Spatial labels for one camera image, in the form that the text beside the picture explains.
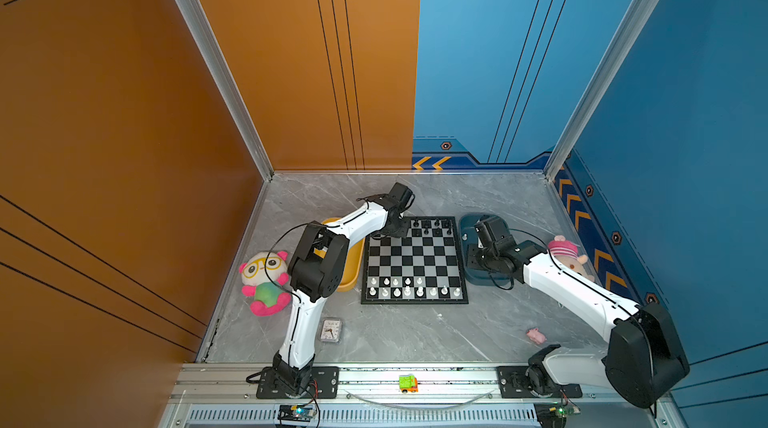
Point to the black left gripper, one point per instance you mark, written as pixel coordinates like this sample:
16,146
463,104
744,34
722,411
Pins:
403,232

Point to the green circuit board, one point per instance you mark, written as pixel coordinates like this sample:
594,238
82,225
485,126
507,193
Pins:
555,416
296,415

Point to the yellow plastic tray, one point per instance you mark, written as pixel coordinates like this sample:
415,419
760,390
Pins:
352,267

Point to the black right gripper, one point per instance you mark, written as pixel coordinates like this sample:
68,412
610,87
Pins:
471,253

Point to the black white chessboard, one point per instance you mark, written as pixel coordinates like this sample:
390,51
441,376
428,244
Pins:
423,267

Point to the pink plush pig toy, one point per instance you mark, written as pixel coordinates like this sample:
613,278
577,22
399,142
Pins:
567,253

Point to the aluminium front rail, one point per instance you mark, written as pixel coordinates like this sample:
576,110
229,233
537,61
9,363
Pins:
438,383

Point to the small clear alarm clock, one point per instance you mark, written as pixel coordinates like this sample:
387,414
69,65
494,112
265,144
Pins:
331,330

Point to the left green circuit board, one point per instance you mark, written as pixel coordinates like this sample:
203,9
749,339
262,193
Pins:
296,415

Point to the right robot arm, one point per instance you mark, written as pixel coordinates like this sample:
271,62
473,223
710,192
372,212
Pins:
644,357

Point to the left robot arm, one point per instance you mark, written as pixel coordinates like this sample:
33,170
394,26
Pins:
316,269

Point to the pink green plush toy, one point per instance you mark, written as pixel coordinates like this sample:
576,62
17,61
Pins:
265,282

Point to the small pink eraser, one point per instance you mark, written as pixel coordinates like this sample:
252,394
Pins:
536,336

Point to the right green circuit board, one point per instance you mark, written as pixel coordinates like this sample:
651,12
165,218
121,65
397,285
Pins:
555,416

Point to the green orange toy car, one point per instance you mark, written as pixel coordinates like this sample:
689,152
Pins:
408,384

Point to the dark teal plastic tray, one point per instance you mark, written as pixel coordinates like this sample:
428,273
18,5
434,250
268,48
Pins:
484,237

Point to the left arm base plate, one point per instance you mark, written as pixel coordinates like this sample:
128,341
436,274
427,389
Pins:
323,384

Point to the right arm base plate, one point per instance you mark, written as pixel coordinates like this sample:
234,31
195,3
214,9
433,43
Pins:
510,381

